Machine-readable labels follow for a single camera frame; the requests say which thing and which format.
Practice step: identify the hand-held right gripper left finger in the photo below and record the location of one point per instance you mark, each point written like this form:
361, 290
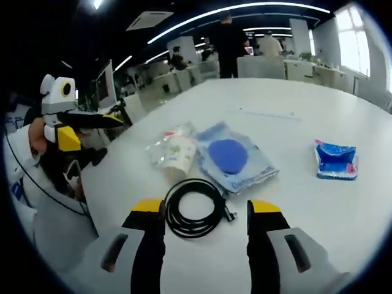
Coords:
147, 232

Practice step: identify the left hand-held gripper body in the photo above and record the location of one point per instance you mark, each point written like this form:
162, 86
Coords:
56, 95

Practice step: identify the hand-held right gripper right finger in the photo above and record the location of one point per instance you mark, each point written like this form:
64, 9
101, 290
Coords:
263, 232

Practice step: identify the blue pad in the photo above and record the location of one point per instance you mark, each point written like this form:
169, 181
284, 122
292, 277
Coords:
232, 156

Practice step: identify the blue crinkled packet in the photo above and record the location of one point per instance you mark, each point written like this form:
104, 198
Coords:
335, 162

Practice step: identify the person's left hand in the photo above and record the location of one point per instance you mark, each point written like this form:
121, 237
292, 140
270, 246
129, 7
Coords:
36, 134

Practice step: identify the black stand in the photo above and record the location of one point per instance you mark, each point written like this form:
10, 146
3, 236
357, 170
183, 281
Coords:
124, 111

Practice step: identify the computer monitor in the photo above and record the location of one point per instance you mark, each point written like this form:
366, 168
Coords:
105, 85

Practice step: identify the person in white coat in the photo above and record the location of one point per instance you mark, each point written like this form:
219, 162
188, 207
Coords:
46, 226

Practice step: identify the white table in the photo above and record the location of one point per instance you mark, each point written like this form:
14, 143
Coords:
306, 137

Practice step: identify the ceiling air vent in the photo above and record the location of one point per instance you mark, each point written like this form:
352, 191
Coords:
150, 20

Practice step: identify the white table socket strip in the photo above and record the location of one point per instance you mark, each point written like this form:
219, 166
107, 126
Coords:
263, 114

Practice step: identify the white partition counter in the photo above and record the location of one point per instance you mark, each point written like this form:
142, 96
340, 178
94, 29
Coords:
260, 67

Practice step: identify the ceiling light strip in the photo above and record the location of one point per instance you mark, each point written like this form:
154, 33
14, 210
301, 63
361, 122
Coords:
229, 10

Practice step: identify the green potted plant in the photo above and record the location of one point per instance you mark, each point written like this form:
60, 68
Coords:
306, 56

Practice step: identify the window with blinds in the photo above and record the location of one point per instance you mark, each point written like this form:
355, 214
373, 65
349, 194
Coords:
352, 46

